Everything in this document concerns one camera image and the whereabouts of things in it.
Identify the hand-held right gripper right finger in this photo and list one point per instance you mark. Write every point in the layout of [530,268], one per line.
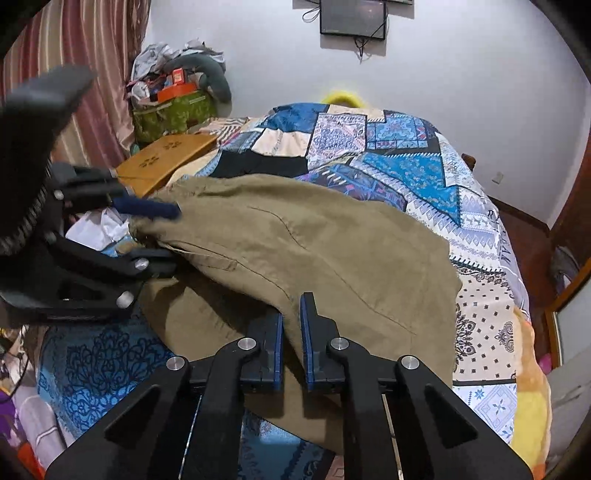
[306,341]

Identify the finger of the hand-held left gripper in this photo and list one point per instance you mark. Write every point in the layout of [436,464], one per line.
[152,208]
[157,263]

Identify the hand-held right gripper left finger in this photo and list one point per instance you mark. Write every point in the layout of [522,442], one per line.
[277,344]

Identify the olive khaki pants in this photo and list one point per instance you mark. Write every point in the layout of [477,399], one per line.
[323,258]

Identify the wooden board with paw cutouts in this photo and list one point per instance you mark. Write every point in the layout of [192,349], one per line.
[166,159]

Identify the white crumpled cloth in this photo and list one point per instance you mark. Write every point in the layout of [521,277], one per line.
[99,228]

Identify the green patterned storage bag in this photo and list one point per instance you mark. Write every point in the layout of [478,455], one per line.
[173,113]

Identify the striped pink curtain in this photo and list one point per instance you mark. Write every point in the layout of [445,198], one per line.
[78,78]

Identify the orange box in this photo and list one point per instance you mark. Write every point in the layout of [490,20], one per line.
[178,90]

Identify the grey neck pillow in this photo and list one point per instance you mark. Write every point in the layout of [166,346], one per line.
[212,74]

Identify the pile of grey clothes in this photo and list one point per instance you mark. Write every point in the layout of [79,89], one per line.
[171,53]

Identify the patchwork patterned bed blanket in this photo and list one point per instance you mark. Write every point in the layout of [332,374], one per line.
[415,184]

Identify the yellow round object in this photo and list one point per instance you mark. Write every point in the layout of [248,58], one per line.
[344,98]

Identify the yellow fleece blanket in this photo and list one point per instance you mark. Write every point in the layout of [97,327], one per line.
[531,392]

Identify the wooden door frame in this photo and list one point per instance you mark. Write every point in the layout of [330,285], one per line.
[570,258]

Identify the wall-mounted black screen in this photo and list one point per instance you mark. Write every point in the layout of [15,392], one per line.
[353,17]

